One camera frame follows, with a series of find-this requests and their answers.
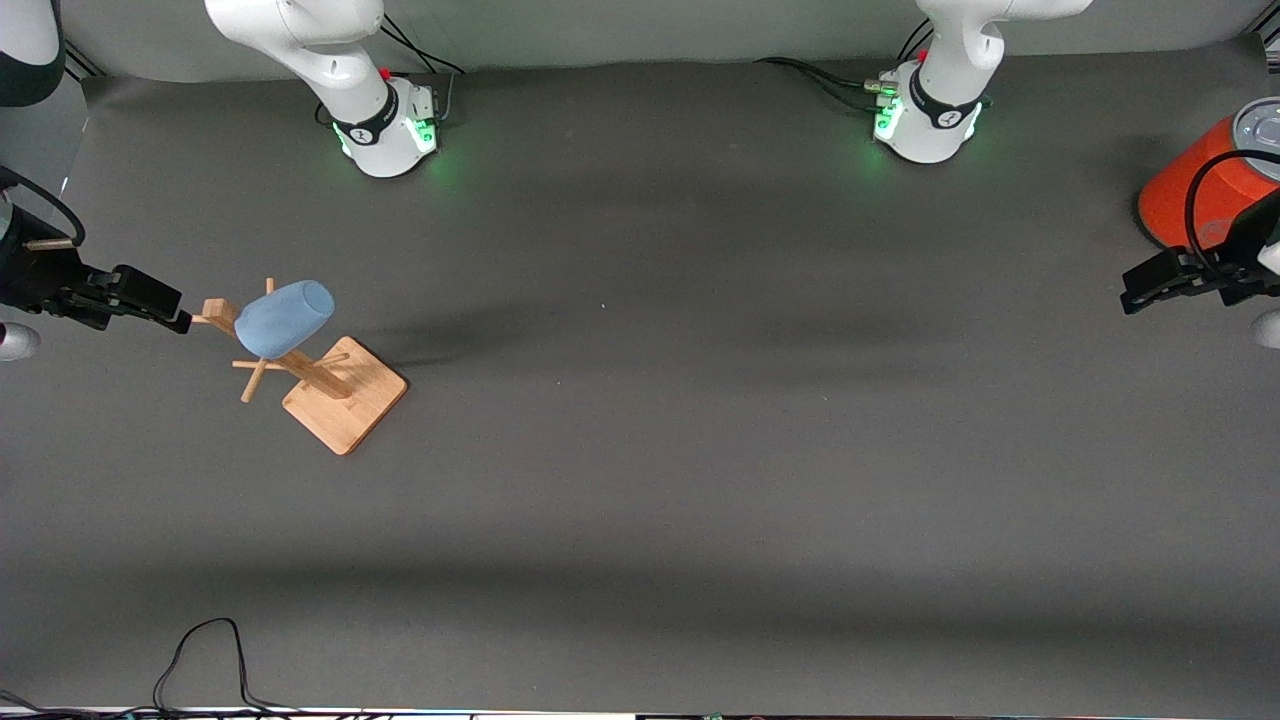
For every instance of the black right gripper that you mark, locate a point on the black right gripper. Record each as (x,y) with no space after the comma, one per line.
(38,277)

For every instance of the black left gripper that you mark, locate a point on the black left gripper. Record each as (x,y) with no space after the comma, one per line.
(1243,252)

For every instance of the light blue cup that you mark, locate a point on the light blue cup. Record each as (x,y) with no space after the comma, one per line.
(285,320)

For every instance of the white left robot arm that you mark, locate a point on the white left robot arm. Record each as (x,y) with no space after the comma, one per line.
(940,110)

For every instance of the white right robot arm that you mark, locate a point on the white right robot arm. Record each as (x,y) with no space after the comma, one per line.
(300,40)

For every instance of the wooden cup rack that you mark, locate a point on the wooden cup rack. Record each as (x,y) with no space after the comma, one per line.
(345,405)

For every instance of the orange drink can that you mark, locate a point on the orange drink can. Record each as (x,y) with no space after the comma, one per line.
(1170,200)

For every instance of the short wooden peg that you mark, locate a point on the short wooden peg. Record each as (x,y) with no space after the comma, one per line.
(50,243)

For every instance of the dark grey table mat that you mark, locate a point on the dark grey table mat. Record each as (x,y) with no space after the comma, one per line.
(640,450)

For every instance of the black frame rail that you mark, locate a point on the black frame rail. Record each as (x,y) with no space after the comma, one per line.
(85,63)
(1270,38)

